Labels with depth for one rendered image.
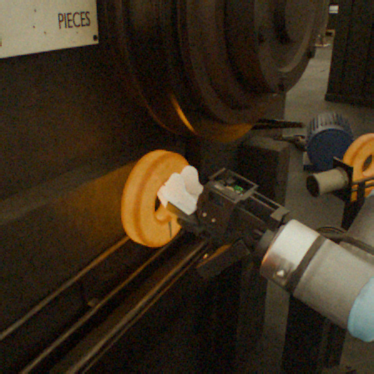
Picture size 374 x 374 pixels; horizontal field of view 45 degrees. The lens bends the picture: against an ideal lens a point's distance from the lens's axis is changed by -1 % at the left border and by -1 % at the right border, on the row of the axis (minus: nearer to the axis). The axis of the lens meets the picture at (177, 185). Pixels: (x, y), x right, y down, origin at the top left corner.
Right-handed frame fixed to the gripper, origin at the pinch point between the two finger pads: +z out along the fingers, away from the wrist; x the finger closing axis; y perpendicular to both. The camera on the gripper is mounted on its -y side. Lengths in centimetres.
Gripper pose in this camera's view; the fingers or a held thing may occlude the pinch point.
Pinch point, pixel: (159, 188)
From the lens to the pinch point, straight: 72.3
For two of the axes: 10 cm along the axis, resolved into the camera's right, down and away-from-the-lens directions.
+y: 2.3, -8.1, -5.4
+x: -5.7, 3.3, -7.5
